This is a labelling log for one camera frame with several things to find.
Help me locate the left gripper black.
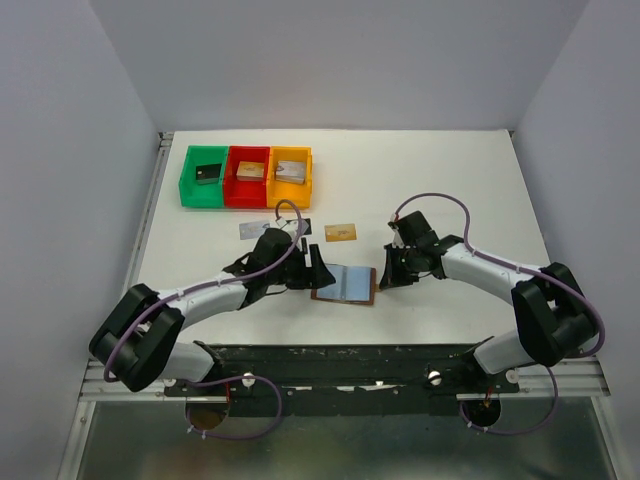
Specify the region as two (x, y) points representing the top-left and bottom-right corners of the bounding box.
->
(267, 244), (336, 290)

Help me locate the brown leather card holder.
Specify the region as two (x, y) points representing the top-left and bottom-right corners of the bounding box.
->
(311, 264), (377, 306)

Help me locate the gold VIP card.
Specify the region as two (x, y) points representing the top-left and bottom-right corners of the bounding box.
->
(324, 223), (357, 242)

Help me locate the black VIP card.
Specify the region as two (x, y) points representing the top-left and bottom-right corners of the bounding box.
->
(291, 218), (312, 236)

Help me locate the silver VIP card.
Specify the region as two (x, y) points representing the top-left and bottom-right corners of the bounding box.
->
(239, 220), (270, 240)

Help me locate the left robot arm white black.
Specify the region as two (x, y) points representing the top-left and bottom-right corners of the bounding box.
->
(88, 228), (336, 395)

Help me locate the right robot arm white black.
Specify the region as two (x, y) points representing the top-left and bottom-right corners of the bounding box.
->
(379, 211), (597, 392)

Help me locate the silver card stack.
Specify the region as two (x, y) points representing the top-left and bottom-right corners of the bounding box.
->
(275, 161), (306, 185)

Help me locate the tan card stack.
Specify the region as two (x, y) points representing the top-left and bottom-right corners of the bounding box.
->
(236, 161), (264, 182)

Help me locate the right white knob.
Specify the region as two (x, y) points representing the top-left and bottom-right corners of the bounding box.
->
(427, 370), (442, 386)

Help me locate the white knob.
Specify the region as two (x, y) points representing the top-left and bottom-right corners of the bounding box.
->
(427, 370), (442, 386)
(242, 375), (255, 388)

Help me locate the orange plastic bin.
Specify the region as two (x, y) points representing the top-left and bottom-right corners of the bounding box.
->
(266, 146), (313, 209)

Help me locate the left white knob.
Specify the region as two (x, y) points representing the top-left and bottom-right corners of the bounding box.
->
(242, 375), (255, 388)

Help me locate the red plastic bin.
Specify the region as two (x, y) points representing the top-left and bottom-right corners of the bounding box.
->
(223, 145), (270, 209)

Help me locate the green plastic bin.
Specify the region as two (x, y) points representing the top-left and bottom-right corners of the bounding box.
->
(179, 145), (229, 209)

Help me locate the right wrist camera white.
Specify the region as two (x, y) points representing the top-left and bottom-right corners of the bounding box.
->
(388, 214), (405, 248)

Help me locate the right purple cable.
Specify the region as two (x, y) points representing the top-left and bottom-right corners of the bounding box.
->
(389, 192), (607, 435)

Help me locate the purple cable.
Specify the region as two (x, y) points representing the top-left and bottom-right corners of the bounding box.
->
(389, 192), (607, 435)
(103, 199), (307, 441)

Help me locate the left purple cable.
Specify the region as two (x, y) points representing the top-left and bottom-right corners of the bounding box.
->
(103, 199), (307, 441)

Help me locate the aluminium frame rail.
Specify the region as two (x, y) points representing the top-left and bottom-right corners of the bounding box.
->
(59, 130), (615, 479)

